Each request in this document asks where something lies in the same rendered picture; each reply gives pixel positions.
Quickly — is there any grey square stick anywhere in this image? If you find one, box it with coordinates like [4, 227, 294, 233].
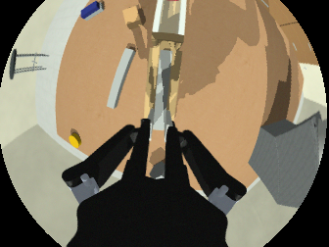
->
[107, 48, 136, 109]
[153, 50, 172, 130]

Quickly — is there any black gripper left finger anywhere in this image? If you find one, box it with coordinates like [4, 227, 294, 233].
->
[62, 109, 155, 222]

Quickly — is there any yellow short cylinder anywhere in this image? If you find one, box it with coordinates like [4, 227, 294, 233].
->
[70, 133, 81, 148]

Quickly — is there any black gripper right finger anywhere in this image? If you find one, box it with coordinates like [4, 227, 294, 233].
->
[164, 110, 247, 226]

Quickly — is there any tan wooden block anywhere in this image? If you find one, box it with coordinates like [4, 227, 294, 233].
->
[122, 6, 142, 29]

